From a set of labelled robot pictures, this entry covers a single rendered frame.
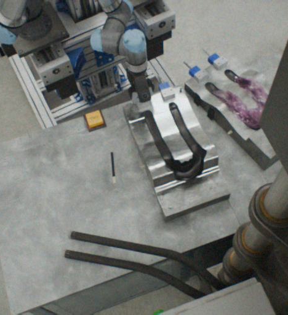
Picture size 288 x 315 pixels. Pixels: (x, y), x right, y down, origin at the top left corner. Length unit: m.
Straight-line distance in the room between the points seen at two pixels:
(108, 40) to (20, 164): 0.65
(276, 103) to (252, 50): 2.57
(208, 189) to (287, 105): 1.09
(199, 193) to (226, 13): 1.98
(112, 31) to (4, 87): 1.70
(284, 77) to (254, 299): 0.50
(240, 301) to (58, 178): 1.05
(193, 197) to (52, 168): 0.59
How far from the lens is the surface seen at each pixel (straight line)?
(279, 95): 0.54
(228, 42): 3.15
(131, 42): 1.45
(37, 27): 1.81
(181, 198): 1.58
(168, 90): 1.74
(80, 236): 1.59
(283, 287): 1.10
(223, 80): 1.86
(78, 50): 1.94
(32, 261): 1.66
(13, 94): 3.05
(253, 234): 1.00
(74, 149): 1.78
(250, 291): 0.89
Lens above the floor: 2.34
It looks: 63 degrees down
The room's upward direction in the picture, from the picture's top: 7 degrees counter-clockwise
